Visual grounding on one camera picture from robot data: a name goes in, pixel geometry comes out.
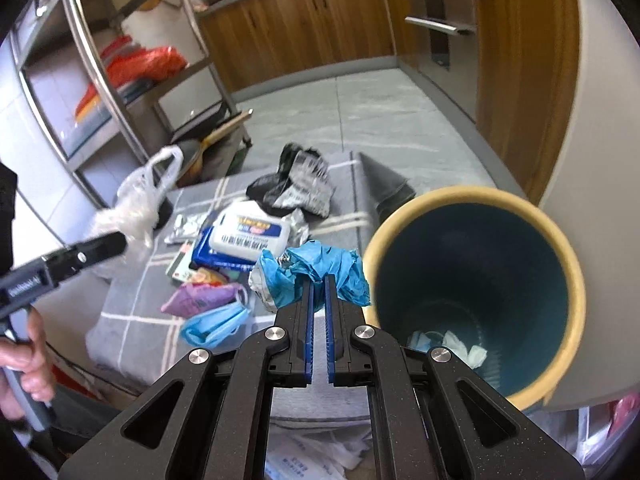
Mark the stack of coloured trays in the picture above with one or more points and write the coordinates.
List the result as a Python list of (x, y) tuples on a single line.
[(95, 105)]

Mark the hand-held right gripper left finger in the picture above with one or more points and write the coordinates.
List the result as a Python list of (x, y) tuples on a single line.
[(307, 330)]

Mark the red plastic bag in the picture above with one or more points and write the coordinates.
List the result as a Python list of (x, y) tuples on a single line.
[(150, 62)]

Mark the clear plastic bag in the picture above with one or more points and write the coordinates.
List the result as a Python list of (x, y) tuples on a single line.
[(135, 195)]

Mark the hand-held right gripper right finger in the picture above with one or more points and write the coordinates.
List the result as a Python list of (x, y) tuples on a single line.
[(330, 330)]

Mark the tall wooden panel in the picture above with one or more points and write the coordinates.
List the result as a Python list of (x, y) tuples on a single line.
[(525, 60)]

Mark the blue wet wipes pack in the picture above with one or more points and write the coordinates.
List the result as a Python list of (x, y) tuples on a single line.
[(205, 256)]

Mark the steel shelf rack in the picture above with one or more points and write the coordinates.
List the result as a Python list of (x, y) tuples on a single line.
[(90, 45)]

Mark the stainless steel appliance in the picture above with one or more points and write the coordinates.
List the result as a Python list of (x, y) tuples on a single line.
[(440, 60)]

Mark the red and white packet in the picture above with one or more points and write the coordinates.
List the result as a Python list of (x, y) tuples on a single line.
[(181, 266)]

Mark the grey checked mat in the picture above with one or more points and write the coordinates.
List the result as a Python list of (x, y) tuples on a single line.
[(130, 310)]

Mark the yellow-rimmed blue waste bin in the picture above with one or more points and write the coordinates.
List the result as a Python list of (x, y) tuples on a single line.
[(475, 260)]

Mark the crumpled white and silver wrapper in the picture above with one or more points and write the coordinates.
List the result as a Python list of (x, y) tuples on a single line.
[(262, 287)]

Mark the silver blister pack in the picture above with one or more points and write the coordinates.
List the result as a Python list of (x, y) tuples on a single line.
[(182, 227)]

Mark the white printed papers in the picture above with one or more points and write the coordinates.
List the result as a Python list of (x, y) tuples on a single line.
[(310, 455)]

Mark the black and silver snack wrapper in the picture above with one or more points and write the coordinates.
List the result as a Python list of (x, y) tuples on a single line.
[(307, 180)]

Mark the black plastic bag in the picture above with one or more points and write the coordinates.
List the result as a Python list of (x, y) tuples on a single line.
[(265, 190)]

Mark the blue face mask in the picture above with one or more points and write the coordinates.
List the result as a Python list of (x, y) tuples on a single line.
[(215, 325)]

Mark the blue plastic bag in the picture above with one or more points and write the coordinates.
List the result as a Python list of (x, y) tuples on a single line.
[(345, 270)]

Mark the dark cloth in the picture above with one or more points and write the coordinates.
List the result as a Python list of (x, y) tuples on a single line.
[(75, 425)]

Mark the person's left hand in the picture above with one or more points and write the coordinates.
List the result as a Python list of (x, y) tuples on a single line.
[(40, 365)]

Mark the curved wooden cabinet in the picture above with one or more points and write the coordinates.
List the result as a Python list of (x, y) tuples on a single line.
[(300, 25)]

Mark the yellow pan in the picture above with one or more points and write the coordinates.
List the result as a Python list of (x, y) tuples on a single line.
[(192, 162)]

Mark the purple plastic bag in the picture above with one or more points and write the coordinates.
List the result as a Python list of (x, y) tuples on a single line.
[(200, 300)]

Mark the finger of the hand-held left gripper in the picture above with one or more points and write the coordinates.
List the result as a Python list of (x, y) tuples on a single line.
[(95, 250)]

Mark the silver foil wrapper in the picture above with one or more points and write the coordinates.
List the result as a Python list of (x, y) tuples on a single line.
[(298, 225)]

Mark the small orange packet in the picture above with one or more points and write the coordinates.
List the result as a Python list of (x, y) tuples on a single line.
[(212, 276)]

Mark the blue wet wipes packet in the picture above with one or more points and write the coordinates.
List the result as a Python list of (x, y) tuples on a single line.
[(250, 240)]

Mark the white crumpled tissue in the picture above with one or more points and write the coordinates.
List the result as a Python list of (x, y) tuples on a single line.
[(462, 347)]

